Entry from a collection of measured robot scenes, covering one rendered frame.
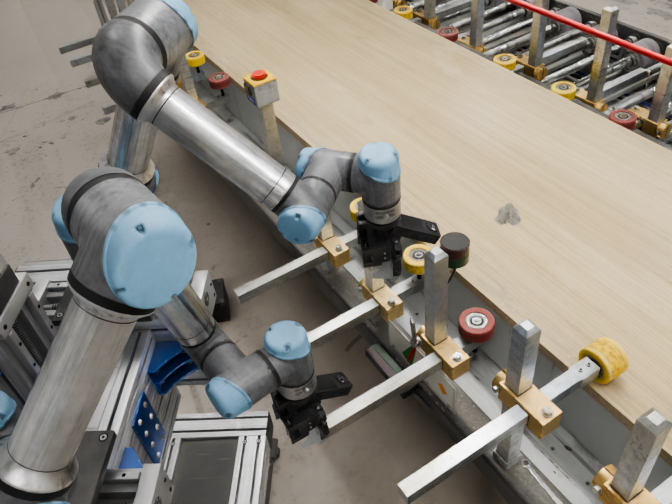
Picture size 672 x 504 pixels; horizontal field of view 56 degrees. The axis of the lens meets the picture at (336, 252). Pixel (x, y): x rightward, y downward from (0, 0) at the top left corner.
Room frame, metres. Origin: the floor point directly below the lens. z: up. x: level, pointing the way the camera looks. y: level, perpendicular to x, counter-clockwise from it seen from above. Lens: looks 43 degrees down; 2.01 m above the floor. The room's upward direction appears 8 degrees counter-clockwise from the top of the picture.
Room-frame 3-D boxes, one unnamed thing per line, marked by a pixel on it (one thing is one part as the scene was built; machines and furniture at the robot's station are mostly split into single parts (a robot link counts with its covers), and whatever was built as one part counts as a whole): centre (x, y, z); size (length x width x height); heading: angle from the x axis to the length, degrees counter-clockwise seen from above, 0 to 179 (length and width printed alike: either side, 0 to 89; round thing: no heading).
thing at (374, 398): (0.83, -0.11, 0.84); 0.43 x 0.03 x 0.04; 116
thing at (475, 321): (0.92, -0.29, 0.85); 0.08 x 0.08 x 0.11
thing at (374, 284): (1.14, -0.09, 0.87); 0.04 x 0.04 x 0.48; 26
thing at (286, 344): (0.72, 0.11, 1.13); 0.09 x 0.08 x 0.11; 123
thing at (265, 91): (1.60, 0.14, 1.18); 0.07 x 0.07 x 0.08; 26
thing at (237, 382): (0.68, 0.20, 1.12); 0.11 x 0.11 x 0.08; 33
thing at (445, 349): (0.90, -0.21, 0.85); 0.14 x 0.06 x 0.05; 26
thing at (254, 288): (1.29, 0.08, 0.80); 0.44 x 0.03 x 0.04; 116
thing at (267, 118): (1.60, 0.14, 0.93); 0.05 x 0.05 x 0.45; 26
